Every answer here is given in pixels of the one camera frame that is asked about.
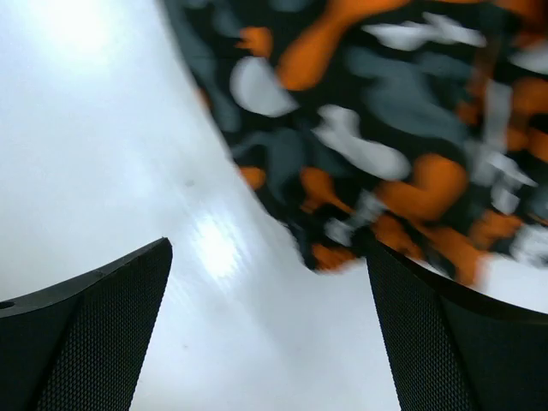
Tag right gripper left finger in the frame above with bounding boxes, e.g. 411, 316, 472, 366
1, 238, 173, 411

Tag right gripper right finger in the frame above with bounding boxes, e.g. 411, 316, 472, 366
366, 240, 547, 411

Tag orange camouflage shorts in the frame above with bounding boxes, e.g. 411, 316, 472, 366
164, 1, 547, 284

